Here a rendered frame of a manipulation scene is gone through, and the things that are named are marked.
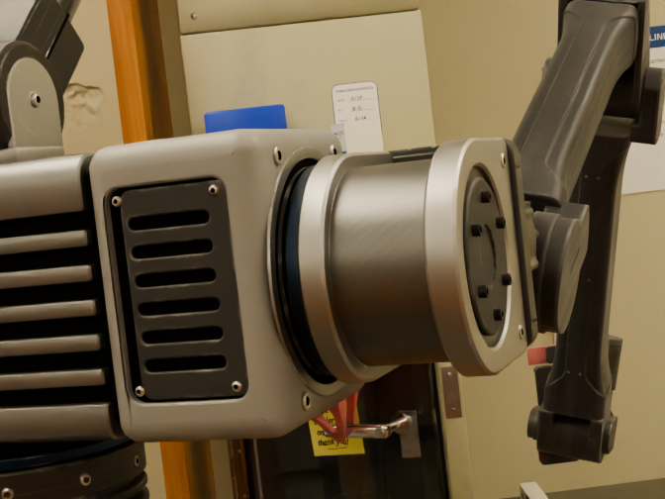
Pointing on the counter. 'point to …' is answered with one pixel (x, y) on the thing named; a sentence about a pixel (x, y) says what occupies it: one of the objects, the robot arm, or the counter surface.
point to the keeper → (451, 392)
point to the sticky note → (333, 440)
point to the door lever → (379, 428)
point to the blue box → (246, 119)
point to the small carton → (359, 136)
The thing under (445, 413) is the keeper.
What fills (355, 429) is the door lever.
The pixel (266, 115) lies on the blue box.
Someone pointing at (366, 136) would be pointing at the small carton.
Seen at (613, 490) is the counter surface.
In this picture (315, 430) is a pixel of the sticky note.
